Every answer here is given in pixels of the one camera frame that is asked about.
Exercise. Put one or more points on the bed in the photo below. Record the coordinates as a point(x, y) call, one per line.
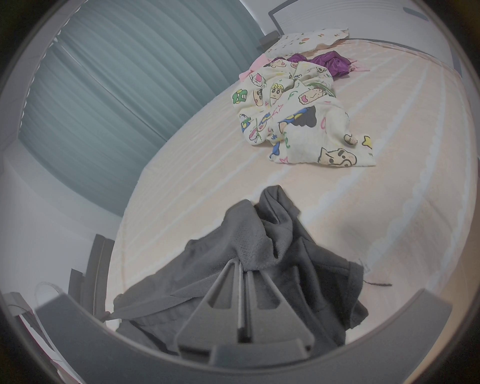
point(393, 168)

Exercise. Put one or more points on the purple garment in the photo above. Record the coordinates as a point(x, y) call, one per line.
point(330, 60)

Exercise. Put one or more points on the white printed pyjama garment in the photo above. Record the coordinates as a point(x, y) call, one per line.
point(307, 123)

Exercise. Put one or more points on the white printed pillow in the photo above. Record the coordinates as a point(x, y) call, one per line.
point(307, 39)

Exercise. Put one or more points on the black chest of drawers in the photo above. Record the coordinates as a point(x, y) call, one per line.
point(92, 277)

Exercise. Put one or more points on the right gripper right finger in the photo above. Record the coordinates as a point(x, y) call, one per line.
point(285, 330)

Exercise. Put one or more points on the blue-green curtain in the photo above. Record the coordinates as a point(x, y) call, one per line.
point(82, 142)
point(168, 56)

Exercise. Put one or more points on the pink garment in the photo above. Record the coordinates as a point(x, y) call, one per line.
point(255, 67)

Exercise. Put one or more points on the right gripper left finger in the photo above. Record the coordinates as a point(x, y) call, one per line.
point(202, 330)

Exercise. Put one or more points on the black T-shirt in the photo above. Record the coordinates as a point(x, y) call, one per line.
point(307, 270)

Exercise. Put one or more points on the grey bedside table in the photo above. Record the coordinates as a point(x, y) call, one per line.
point(270, 39)

